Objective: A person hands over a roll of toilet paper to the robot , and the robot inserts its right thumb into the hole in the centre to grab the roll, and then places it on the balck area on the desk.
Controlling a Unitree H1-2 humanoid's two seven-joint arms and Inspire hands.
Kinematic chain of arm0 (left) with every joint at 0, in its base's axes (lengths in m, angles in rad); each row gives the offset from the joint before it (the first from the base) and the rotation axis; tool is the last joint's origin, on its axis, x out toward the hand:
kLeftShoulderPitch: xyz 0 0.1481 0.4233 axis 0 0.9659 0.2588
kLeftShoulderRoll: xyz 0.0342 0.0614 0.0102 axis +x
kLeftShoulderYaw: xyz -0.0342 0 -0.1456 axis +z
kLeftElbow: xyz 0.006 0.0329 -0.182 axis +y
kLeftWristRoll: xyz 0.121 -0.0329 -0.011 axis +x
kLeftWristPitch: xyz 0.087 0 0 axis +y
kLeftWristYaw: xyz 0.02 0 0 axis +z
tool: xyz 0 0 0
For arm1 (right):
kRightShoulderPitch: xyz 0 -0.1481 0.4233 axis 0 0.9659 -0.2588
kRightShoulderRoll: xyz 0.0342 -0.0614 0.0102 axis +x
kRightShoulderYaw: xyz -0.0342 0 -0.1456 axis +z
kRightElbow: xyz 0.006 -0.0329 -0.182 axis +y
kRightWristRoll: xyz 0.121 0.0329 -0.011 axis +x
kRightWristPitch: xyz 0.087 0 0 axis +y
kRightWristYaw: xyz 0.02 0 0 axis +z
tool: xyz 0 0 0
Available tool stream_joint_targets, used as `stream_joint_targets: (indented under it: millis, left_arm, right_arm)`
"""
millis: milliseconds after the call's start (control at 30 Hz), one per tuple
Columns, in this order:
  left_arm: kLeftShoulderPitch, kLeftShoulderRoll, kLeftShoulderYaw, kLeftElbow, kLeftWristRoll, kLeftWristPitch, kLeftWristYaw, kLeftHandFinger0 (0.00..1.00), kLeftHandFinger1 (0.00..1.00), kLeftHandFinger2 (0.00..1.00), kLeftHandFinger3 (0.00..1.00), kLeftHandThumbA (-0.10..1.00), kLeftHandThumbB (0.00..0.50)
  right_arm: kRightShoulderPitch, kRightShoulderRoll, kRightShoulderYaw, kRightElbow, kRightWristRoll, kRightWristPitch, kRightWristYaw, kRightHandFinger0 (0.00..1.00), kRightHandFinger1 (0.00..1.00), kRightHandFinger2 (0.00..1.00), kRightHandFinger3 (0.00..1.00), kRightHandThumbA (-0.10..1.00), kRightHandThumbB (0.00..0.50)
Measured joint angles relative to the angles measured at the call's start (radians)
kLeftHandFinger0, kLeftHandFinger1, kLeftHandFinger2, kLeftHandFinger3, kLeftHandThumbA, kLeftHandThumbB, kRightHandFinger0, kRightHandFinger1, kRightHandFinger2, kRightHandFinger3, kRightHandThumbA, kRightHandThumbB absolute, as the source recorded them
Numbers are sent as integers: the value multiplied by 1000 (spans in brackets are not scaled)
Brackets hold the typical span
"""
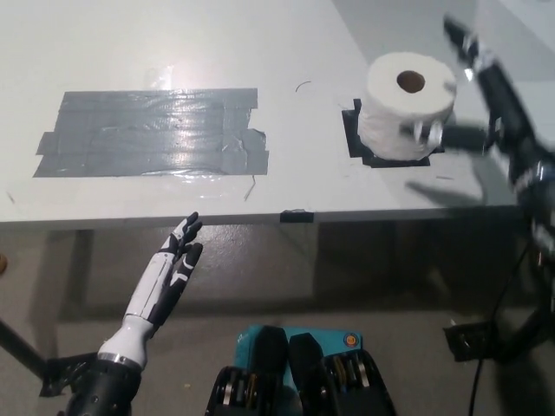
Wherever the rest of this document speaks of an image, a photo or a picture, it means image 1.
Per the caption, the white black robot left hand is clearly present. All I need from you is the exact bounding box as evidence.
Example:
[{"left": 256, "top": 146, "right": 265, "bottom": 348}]
[{"left": 98, "top": 211, "right": 204, "bottom": 363}]

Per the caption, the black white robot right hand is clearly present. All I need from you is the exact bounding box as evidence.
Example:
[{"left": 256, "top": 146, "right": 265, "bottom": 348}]
[{"left": 411, "top": 15, "right": 555, "bottom": 196}]

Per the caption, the white toilet paper roll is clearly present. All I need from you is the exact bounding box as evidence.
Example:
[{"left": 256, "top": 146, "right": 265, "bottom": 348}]
[{"left": 357, "top": 51, "right": 459, "bottom": 160}]

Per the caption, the black teal robot torso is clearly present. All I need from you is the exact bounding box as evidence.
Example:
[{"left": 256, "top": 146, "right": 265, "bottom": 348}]
[{"left": 206, "top": 324, "right": 396, "bottom": 416}]

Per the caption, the small black tape piece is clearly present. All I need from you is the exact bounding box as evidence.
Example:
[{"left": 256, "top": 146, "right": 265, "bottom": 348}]
[{"left": 280, "top": 208, "right": 314, "bottom": 224}]

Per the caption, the black metal stand leg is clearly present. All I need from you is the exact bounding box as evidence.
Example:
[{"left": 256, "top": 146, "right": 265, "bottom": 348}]
[
  {"left": 493, "top": 298, "right": 555, "bottom": 363},
  {"left": 0, "top": 318, "right": 49, "bottom": 382}
]

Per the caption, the black tape square patch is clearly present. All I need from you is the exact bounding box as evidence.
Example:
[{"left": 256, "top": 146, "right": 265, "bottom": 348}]
[{"left": 341, "top": 98, "right": 446, "bottom": 169}]

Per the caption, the grey duct tape patch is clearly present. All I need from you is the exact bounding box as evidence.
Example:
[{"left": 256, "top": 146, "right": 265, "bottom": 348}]
[{"left": 32, "top": 88, "right": 271, "bottom": 179}]

